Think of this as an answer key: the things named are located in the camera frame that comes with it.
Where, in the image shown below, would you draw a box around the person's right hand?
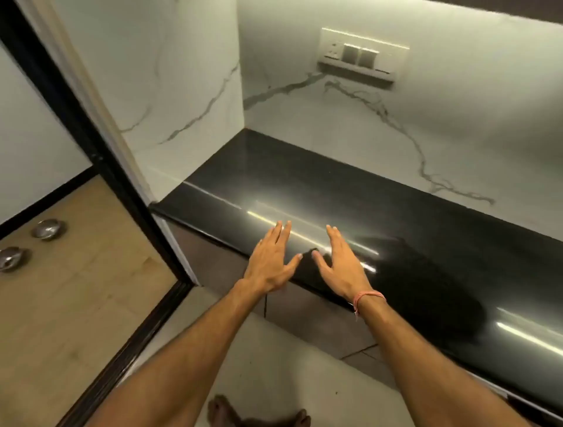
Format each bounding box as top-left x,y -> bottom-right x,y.
311,225 -> 375,304

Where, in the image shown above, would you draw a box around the person's left hand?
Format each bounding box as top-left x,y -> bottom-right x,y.
235,219 -> 304,296

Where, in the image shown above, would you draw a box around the steel water bowl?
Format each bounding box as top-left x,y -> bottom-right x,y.
30,218 -> 66,242

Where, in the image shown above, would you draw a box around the steel food bowl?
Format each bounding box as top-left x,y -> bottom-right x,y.
0,246 -> 28,273

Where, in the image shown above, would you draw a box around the person's left forearm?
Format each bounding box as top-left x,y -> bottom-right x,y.
86,281 -> 267,427

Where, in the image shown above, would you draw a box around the person's right forearm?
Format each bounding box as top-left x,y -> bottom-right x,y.
354,293 -> 535,427

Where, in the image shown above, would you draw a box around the person's left foot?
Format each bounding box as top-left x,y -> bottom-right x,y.
207,394 -> 240,427

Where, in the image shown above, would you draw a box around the brown base cabinet door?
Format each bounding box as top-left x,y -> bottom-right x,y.
163,219 -> 267,318
263,281 -> 380,361

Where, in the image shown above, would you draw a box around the brown drawer front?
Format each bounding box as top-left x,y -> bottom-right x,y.
342,345 -> 399,390

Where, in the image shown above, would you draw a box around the pink thread bracelet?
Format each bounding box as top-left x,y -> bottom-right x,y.
351,289 -> 387,318

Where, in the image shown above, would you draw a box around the black door frame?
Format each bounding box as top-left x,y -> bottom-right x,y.
0,0 -> 196,287

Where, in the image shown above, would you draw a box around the white switch panel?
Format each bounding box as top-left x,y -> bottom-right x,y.
316,27 -> 411,83

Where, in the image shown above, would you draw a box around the black wall skirting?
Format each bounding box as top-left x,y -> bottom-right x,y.
0,166 -> 99,240

